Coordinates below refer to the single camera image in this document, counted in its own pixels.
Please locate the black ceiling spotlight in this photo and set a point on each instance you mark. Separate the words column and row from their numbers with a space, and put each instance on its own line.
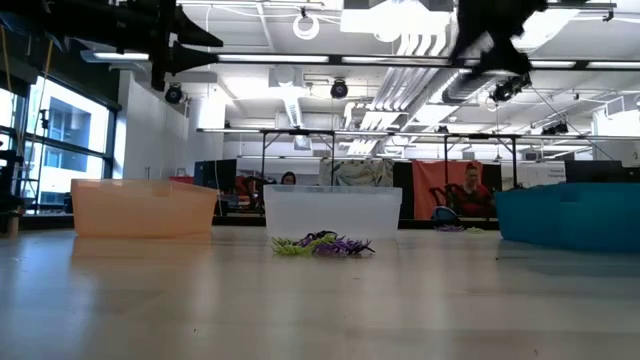
column 339, row 89
column 173, row 94
column 507, row 90

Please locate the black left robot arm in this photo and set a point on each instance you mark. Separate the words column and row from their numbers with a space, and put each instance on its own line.
column 30, row 17

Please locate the green plastic spider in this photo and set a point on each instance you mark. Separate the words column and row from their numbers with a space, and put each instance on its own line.
column 327, row 240
column 287, row 247
column 475, row 230

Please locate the teal plastic bin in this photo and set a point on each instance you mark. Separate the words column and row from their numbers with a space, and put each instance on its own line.
column 570, row 217

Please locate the blue round object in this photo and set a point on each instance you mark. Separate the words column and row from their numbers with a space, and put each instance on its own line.
column 445, row 216

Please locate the white sign board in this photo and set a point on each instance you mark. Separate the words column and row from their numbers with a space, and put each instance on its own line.
column 535, row 175

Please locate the beige cup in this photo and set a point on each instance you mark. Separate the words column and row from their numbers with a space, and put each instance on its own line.
column 12, row 226

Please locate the orange cloth backdrop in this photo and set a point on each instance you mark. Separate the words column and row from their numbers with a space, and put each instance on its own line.
column 430, row 185

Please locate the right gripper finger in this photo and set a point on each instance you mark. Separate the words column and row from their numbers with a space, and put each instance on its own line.
column 500, row 60
column 457, row 47

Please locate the black monitor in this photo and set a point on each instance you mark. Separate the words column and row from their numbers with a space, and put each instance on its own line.
column 215, row 175
column 595, row 171

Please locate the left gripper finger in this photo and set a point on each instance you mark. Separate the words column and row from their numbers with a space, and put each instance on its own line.
column 192, row 37
column 187, row 57

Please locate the silver air duct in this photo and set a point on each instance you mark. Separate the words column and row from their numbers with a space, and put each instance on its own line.
column 465, row 87

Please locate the patterned cloth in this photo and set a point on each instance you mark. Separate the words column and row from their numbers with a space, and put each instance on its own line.
column 355, row 172

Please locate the black metal station frame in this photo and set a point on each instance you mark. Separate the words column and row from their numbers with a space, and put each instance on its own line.
column 480, row 135
column 300, row 132

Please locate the overhead light bar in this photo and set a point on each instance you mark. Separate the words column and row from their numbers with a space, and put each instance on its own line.
column 275, row 58

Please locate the black plastic spider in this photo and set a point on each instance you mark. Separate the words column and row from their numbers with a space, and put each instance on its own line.
column 320, row 234

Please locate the orange plastic bin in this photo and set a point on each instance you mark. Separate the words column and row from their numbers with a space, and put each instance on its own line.
column 145, row 210

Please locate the black aluminium table frame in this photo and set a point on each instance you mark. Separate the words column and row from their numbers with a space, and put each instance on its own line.
column 240, row 221

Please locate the clear plastic bin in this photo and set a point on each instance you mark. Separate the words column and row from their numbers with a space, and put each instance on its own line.
column 332, row 212

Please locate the person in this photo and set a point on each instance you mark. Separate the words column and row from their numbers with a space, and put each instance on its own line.
column 470, row 195
column 288, row 178

